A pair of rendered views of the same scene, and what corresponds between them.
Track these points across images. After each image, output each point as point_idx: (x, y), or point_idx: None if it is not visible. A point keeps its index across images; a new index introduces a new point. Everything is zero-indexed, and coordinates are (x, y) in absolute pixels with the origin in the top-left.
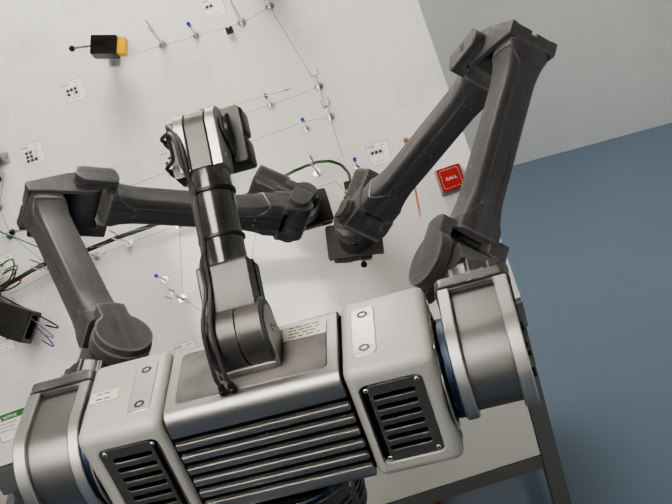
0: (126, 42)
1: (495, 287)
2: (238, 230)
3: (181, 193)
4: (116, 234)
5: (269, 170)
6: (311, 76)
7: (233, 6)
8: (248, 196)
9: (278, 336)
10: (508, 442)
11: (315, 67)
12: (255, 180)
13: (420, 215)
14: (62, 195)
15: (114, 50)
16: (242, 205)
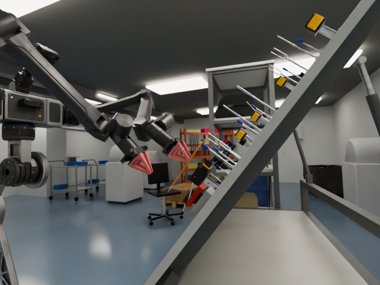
0: (281, 79)
1: None
2: (23, 68)
3: (145, 105)
4: (228, 147)
5: (163, 115)
6: (250, 96)
7: (274, 54)
8: (143, 115)
9: (12, 90)
10: None
11: (237, 86)
12: (159, 116)
13: (169, 189)
14: (139, 93)
15: (275, 82)
16: (138, 115)
